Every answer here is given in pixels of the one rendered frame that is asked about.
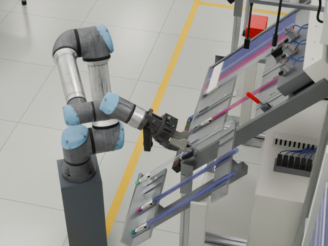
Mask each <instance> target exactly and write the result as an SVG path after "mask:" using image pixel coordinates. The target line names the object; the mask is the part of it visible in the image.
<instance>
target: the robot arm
mask: <svg viewBox="0 0 328 246"><path fill-rule="evenodd" d="M113 52H114V47H113V42H112V39H111V36H110V33H109V31H108V29H107V27H106V26H104V25H100V26H91V27H85V28H77V29H70V30H67V31H65V32H63V33H62V34H61V35H60V36H59V37H58V38H57V40H56V41H55V43H54V46H53V50H52V56H53V61H54V63H55V64H56V65H57V66H58V70H59V75H60V79H61V84H62V88H63V92H64V96H65V101H66V106H64V107H63V108H62V110H63V116H64V121H65V124H66V125H67V126H69V127H67V128H66V129H65V131H63V133H62V135H61V145H62V150H63V157H64V160H63V163H62V166H61V173H62V176H63V177H64V178H65V179H66V180H67V181H69V182H72V183H83V182H86V181H88V180H90V179H91V178H92V177H93V176H94V175H95V173H96V165H95V162H94V160H93V159H92V157H91V155H93V154H99V153H104V152H109V151H115V150H118V149H121V148H122V147H123V145H124V127H123V123H122V122H124V123H126V124H127V125H129V126H131V127H133V128H135V129H136V128H137V129H139V130H142V129H143V146H144V151H148V152H150V151H151V148H152V146H153V141H152V138H154V140H155V141H156V142H158V143H159V144H160V145H162V146H163V147H165V148H166V149H169V150H173V151H180V152H191V151H192V149H190V148H188V147H189V146H190V145H191V143H190V142H189V141H188V140H187V139H188V136H189V131H187V130H184V131H182V132H179V131H177V130H176V128H177V123H178V119H177V118H175V117H173V116H171V115H169V114H167V113H165V114H164V115H162V116H163V117H160V116H158V115H156V114H154V113H153V109H151V108H150V109H149V110H148V111H146V110H145V109H143V108H141V107H139V106H137V105H135V104H133V103H132V102H130V101H128V100H126V99H124V98H122V97H120V96H118V95H117V94H114V93H112V91H111V84H110V76H109V69H108V61H109V60H110V58H111V55H110V53H113ZM80 57H82V60H83V62H85V63H86V64H87V68H88V75H89V82H90V89H91V96H92V101H91V102H87V100H86V96H85V92H84V89H83V85H82V81H81V77H80V73H79V70H78V66H77V62H76V60H77V58H80ZM119 120H120V121H122V122H119ZM91 122H92V127H90V128H87V127H86V126H85V125H81V124H83V123H91ZM170 138H171V139H170ZM169 139H170V141H169Z"/></svg>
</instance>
